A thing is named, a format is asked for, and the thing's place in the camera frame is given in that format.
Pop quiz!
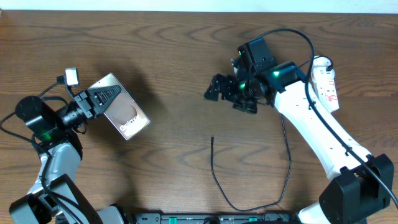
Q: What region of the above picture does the Galaxy smartphone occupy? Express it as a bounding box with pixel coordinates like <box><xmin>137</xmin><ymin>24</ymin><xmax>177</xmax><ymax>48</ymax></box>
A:
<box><xmin>89</xmin><ymin>73</ymin><xmax>150</xmax><ymax>141</ymax></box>

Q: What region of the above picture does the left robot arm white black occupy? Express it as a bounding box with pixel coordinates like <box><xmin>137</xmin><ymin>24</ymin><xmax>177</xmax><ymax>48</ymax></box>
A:
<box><xmin>9</xmin><ymin>85</ymin><xmax>128</xmax><ymax>223</ymax></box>

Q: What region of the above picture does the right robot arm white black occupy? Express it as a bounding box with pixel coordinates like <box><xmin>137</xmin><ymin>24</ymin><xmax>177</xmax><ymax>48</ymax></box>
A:
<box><xmin>204</xmin><ymin>37</ymin><xmax>397</xmax><ymax>223</ymax></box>

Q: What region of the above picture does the white power strip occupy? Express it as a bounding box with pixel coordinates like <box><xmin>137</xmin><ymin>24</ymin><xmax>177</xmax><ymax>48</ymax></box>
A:
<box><xmin>311</xmin><ymin>55</ymin><xmax>340</xmax><ymax>113</ymax></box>

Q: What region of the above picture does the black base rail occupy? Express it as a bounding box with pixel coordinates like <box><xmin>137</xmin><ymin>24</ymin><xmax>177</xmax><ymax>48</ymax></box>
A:
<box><xmin>99</xmin><ymin>203</ymin><xmax>302</xmax><ymax>224</ymax></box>

